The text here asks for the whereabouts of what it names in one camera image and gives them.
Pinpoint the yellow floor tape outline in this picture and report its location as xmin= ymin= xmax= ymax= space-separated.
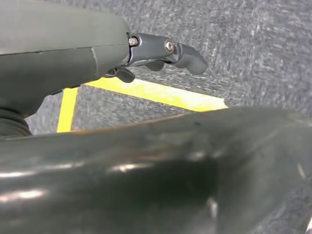
xmin=57 ymin=77 xmax=228 ymax=134

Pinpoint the dark glossy robot body shell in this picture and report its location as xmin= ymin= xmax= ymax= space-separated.
xmin=0 ymin=106 xmax=312 ymax=234

